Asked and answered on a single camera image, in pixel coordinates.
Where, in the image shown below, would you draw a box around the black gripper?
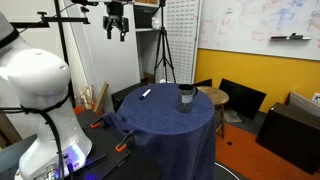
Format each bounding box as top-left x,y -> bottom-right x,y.
102,0 -> 130,43

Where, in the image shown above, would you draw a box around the black and white marker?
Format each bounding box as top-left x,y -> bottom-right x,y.
138,88 -> 152,101

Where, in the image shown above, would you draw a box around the black speckled mug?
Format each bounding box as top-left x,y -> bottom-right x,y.
176,83 -> 199,114

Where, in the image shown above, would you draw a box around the black box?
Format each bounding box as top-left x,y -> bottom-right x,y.
110,82 -> 148,113

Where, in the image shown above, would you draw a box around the wooden planks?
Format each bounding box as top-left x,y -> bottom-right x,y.
79,81 -> 110,114

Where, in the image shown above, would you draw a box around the white perforated panel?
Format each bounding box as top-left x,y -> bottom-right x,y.
155,0 -> 203,85

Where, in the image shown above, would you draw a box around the blue table cloth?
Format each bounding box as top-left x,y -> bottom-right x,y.
101,82 -> 217,180

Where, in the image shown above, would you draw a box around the round wooden stool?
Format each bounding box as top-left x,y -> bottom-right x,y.
196,85 -> 231,140

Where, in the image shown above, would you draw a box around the large black monitor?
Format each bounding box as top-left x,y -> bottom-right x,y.
218,77 -> 268,121

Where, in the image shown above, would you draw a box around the whiteboard with drawings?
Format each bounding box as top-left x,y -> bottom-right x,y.
197,0 -> 320,62

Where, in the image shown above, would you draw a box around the whiteboard tray with eraser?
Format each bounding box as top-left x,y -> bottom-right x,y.
269,32 -> 313,42

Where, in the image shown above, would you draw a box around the grey monitor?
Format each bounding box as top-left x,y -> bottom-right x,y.
287,91 -> 320,118

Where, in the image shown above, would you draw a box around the black cabinet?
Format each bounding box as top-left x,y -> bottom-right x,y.
255,102 -> 320,176

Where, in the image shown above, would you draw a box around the black camera tripod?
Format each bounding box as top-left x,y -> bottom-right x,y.
152,0 -> 177,84

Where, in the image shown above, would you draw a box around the black camera stand pole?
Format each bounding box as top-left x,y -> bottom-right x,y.
9,0 -> 92,108

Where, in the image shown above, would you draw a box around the orange handled clamp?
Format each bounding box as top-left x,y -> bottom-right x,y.
114,129 -> 136,154
89,116 -> 106,130

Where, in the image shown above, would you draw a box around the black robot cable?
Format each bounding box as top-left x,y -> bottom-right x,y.
0,94 -> 74,180

